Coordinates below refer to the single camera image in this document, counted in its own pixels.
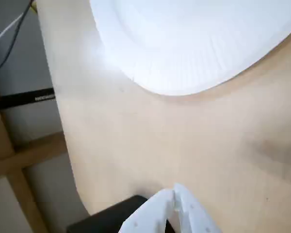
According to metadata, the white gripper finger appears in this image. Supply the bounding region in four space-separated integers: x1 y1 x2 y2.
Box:
174 183 223 233
120 189 177 233

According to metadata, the black bar with white print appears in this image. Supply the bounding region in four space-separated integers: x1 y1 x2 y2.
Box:
0 87 56 112

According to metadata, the white paper plate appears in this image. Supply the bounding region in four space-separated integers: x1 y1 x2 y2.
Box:
89 0 291 97

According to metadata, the thin white cable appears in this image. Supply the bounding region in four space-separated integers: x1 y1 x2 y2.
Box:
0 11 27 49

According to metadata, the wooden partition frame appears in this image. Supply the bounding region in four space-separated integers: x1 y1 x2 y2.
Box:
0 113 68 233

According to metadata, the black ribbed pot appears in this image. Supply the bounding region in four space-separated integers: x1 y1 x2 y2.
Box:
66 195 179 233

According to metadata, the thin black cable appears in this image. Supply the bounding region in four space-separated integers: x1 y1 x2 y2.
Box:
0 0 32 76

